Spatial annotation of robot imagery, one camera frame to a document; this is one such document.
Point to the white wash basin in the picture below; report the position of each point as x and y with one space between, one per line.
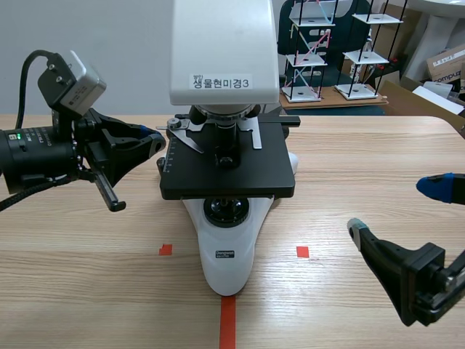
436 29

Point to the white shelf tower with straws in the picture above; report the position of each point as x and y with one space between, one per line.
303 94

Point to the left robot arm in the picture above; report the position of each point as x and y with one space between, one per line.
34 152

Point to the white shelf tower black rods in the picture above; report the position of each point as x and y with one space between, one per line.
363 56

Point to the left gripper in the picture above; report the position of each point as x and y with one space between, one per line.
81 145

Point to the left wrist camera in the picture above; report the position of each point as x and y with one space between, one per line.
78 85

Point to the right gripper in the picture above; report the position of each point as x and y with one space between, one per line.
448 291

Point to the white and black microscope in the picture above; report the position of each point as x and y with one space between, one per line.
221 54

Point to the open brown cardboard box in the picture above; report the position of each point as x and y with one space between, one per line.
410 100

